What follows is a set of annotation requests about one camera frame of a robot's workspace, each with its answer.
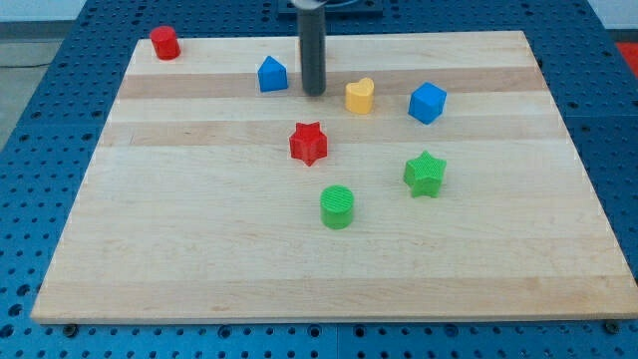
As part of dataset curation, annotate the blue house-shaped block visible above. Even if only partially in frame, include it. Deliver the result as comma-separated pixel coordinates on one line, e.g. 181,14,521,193
257,56,288,93

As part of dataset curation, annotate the green cylinder block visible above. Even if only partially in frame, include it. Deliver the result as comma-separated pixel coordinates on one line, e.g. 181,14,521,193
320,184,354,229

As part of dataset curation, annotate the blue cube block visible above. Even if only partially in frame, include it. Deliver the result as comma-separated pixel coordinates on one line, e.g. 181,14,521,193
408,82,448,125

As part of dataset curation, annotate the red object at right edge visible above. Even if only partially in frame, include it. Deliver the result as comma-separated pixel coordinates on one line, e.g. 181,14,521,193
616,42,638,77

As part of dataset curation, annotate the green star block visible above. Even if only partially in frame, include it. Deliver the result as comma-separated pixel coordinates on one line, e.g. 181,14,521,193
403,151,447,197

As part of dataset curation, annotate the red star block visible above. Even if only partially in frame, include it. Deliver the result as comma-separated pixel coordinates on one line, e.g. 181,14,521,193
289,122,328,167

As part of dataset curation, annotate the yellow heart block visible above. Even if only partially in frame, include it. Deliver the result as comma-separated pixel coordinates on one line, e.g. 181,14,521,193
345,78,375,115

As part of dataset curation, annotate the red cylinder block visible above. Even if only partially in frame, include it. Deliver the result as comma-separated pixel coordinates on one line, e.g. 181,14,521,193
150,25,181,60

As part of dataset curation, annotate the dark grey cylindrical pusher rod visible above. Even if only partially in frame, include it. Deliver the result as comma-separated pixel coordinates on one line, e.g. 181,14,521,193
297,0,326,97

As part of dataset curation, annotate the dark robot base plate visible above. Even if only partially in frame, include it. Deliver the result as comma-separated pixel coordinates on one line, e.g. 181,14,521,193
273,0,384,19

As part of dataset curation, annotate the wooden board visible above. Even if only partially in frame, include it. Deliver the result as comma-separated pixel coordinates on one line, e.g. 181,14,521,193
32,31,637,324

